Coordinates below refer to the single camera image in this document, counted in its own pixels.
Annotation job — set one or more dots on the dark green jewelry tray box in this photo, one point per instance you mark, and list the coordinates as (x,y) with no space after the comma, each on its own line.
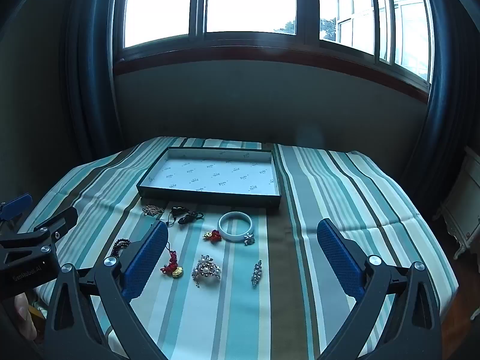
(213,174)

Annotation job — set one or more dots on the small silver brooch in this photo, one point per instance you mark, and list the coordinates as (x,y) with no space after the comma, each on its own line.
(248,239)

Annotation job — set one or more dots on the dark blue curtain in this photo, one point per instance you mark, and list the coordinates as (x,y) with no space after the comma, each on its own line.
(446,101)
(92,63)

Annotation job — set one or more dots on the long crystal brooch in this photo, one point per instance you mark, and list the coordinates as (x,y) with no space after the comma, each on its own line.
(257,274)

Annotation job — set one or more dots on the white carved cabinet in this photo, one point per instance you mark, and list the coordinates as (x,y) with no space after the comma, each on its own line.
(465,202)

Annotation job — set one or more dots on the dark framed window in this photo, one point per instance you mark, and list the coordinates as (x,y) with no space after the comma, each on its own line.
(243,3)

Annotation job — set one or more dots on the person's left hand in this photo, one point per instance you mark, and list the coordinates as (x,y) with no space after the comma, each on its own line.
(23,315)

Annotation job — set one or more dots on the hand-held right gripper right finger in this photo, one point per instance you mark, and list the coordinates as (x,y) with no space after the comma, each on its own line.
(337,258)

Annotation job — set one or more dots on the small red knot gold charm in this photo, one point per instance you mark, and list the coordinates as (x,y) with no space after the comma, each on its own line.
(214,236)

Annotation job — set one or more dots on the striped teal tablecloth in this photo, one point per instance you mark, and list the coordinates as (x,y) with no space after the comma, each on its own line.
(292,307)

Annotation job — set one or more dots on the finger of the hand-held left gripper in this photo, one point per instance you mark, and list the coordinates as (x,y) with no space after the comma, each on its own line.
(62,219)
(15,203)

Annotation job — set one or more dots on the white jade bangle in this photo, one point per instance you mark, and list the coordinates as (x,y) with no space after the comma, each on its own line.
(236,238)

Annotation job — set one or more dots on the pearl cluster brooch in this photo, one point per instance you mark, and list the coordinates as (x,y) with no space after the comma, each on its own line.
(206,270)

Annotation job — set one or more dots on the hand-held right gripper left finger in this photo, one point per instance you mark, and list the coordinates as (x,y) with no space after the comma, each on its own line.
(148,258)

